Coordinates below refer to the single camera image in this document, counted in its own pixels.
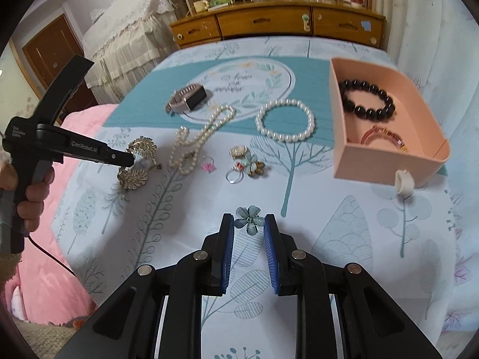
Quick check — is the black bead bracelet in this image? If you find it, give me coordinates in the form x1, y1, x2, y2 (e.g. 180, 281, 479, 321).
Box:
338, 79, 396, 121

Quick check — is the pink plastic drawer box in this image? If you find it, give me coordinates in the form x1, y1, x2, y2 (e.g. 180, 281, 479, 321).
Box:
329, 57, 451, 196

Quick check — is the person's left hand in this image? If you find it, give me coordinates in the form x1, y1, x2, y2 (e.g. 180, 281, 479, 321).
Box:
0, 165, 55, 235

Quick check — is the white pearl bracelet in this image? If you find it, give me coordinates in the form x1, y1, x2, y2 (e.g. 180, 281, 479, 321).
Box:
255, 99, 316, 143

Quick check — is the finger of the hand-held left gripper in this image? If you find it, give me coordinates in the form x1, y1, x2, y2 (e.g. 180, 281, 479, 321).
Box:
99, 146, 135, 168

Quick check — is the brown wooden door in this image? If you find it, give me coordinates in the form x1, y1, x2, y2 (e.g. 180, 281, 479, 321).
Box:
22, 14, 98, 121

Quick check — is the pink blanket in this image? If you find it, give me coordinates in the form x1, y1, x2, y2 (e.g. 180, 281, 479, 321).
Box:
0, 103, 121, 327

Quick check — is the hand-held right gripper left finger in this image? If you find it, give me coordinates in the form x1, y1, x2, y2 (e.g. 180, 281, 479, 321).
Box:
54, 213, 236, 359

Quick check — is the person's left forearm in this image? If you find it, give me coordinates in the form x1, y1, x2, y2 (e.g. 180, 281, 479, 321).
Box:
0, 253, 24, 288

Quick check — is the red bracelet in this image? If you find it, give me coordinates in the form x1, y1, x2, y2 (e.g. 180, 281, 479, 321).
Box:
360, 125, 410, 154

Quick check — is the black cable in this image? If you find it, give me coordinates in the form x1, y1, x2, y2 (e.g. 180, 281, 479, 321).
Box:
24, 233, 82, 282

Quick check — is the blue flower hair clip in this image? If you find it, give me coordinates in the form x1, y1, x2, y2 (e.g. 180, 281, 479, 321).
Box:
234, 205, 266, 236

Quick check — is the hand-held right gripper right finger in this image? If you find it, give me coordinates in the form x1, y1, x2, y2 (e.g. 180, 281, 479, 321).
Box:
263, 213, 442, 359

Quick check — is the wooden desk with drawers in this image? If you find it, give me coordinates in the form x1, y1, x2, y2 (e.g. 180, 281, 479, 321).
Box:
170, 0, 386, 50

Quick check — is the pale blue flower ornament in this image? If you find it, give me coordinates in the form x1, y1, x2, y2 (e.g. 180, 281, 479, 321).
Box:
239, 155, 260, 173

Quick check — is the pearl necklace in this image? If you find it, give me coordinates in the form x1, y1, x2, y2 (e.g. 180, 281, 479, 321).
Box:
167, 104, 237, 176

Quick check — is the beige strap wristwatch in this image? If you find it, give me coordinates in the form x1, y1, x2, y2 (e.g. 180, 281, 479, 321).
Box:
165, 84, 207, 114

